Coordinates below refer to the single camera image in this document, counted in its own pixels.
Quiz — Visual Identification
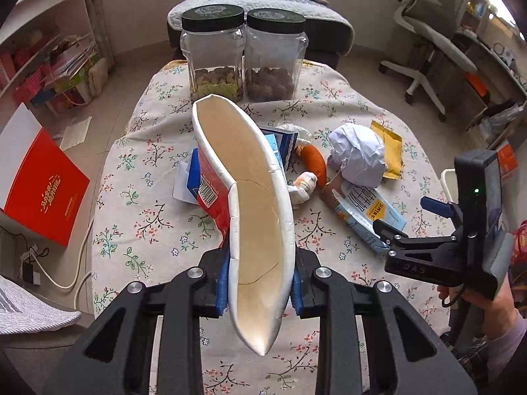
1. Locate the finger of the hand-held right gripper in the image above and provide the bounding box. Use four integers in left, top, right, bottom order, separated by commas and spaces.
420, 197, 464, 225
373, 220, 459, 256

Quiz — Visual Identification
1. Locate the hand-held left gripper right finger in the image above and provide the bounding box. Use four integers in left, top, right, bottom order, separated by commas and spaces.
290, 249, 478, 395

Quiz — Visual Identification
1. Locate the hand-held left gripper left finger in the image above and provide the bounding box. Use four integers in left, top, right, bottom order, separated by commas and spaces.
41, 249, 231, 395

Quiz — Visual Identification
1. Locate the white plastic bin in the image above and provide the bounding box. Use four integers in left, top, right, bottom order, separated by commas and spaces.
441, 168, 459, 200

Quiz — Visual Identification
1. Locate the light blue milk carton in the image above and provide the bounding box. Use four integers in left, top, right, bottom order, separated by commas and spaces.
321, 173, 407, 254

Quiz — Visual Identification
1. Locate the squashed white paper cup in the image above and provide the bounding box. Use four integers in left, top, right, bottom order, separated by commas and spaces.
191, 94, 297, 356

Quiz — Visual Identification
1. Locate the orange peel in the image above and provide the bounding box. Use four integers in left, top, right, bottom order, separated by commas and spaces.
295, 144, 328, 188

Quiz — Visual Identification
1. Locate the person's right forearm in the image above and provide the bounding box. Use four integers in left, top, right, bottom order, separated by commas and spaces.
482, 308, 527, 379

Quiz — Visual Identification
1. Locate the person's right hand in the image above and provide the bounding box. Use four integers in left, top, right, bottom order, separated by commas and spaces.
437, 284, 515, 338

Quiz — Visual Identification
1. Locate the yellow snack wrapper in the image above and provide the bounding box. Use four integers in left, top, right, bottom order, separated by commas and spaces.
370, 120, 403, 180

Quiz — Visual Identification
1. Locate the crumpled white paper ball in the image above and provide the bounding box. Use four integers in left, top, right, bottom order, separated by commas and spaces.
328, 123, 388, 188

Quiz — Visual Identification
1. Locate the crumpled white tissue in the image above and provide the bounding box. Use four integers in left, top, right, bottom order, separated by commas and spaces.
276, 123, 319, 209

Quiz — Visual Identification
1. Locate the clear plastic bag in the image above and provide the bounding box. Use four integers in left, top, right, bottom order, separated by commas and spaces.
478, 103, 527, 141

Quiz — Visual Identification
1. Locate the floral tablecloth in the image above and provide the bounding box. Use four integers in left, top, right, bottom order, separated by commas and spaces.
91, 60, 458, 395

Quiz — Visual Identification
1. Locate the blue carton box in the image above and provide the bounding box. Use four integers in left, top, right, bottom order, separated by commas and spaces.
173, 127, 299, 208

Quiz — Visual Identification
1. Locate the white desk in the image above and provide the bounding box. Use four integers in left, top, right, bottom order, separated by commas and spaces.
453, 29, 527, 103

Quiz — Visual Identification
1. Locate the white office chair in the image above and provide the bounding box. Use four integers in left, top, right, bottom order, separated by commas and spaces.
379, 0, 478, 122

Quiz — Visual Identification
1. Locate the grey striped cloth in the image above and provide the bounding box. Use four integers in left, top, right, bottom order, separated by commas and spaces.
0, 276, 83, 336

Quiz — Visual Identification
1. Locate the red and white box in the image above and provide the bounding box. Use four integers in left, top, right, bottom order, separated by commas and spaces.
0, 103, 90, 248

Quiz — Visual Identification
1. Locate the clear jar with brown nuts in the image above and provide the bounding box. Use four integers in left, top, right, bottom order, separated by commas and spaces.
244, 8, 309, 101

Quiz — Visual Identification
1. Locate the paper sheet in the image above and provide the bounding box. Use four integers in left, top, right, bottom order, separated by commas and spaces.
61, 116, 93, 151

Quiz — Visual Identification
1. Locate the clear jar with pistachios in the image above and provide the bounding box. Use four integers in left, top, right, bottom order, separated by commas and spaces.
180, 5, 246, 103

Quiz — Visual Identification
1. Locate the pink plastic basket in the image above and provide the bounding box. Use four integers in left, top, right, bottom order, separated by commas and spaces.
14, 69, 46, 103

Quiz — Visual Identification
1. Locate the white bookshelf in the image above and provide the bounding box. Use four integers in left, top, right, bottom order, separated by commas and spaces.
0, 0, 112, 116

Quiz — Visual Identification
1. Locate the white cable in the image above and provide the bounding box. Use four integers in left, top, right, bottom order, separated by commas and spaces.
25, 218, 96, 291

